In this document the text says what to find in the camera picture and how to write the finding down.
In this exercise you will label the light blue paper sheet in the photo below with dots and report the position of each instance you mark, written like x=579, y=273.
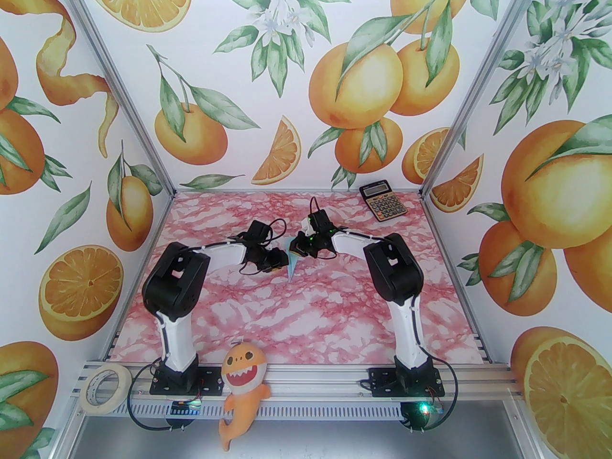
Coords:
x=292, y=270

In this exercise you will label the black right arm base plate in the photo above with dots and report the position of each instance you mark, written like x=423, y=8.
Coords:
x=380, y=383

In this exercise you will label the aluminium mounting rail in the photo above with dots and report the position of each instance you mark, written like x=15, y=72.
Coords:
x=311, y=376

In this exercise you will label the aluminium frame post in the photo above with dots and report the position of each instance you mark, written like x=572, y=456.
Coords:
x=478, y=89
x=110, y=79

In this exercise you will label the orange shark plush toy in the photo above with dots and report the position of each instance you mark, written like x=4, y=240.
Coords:
x=244, y=371

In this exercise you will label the beige masking tape roll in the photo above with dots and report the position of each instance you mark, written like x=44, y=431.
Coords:
x=122, y=385

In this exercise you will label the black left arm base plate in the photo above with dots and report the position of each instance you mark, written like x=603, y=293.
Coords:
x=210, y=384

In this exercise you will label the aluminium frame bar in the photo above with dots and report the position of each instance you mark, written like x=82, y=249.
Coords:
x=239, y=191
x=479, y=333
x=160, y=218

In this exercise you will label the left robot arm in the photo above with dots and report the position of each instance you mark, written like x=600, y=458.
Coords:
x=177, y=280

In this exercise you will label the black desk calculator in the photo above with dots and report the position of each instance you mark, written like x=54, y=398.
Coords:
x=382, y=203

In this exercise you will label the small blue circuit board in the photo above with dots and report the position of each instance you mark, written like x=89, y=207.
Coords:
x=186, y=407

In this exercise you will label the electronics board green LED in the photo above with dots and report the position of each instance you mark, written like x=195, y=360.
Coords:
x=423, y=408

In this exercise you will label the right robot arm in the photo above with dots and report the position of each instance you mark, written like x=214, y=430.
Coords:
x=392, y=270

